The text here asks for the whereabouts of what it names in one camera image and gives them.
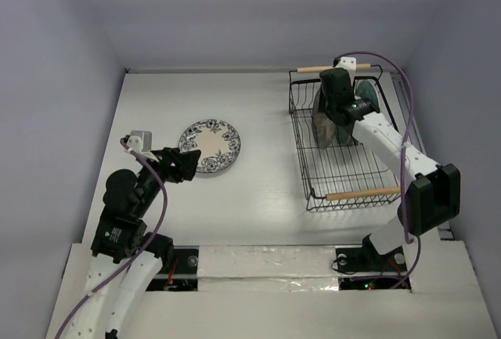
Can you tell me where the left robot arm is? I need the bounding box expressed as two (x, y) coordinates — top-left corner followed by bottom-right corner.
(56, 146), (200, 338)

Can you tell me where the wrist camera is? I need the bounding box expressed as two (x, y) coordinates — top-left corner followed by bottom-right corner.
(125, 130), (154, 160)
(333, 56), (357, 71)

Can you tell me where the purple cable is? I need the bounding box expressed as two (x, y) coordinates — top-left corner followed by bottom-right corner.
(332, 51), (422, 290)
(52, 137), (170, 339)

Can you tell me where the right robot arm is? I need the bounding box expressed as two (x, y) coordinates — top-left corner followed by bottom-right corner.
(319, 67), (461, 270)

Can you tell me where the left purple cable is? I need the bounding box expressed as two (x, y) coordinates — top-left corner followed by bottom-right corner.
(52, 137), (170, 339)

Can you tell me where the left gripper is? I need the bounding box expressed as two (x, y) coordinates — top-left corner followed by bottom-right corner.
(135, 145), (200, 215)

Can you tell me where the dark grey snowflake plate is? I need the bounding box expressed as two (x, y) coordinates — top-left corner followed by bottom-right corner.
(312, 89), (336, 150)

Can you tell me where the blue floral patterned plate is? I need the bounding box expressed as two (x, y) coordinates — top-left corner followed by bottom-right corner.
(178, 119), (242, 174)

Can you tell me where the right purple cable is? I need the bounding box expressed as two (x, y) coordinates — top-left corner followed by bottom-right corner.
(332, 51), (422, 290)

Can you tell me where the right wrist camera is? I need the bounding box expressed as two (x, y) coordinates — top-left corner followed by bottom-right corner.
(333, 56), (357, 71)

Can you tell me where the black wire dish rack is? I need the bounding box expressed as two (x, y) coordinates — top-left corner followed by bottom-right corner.
(289, 70), (400, 211)

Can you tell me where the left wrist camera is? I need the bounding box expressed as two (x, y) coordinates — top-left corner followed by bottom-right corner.
(125, 130), (154, 160)

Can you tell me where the teal and red plate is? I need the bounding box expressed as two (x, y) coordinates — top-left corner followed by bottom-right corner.
(355, 80), (380, 112)

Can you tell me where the mint green flower plate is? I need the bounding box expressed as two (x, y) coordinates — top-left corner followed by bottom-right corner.
(336, 127), (357, 146)

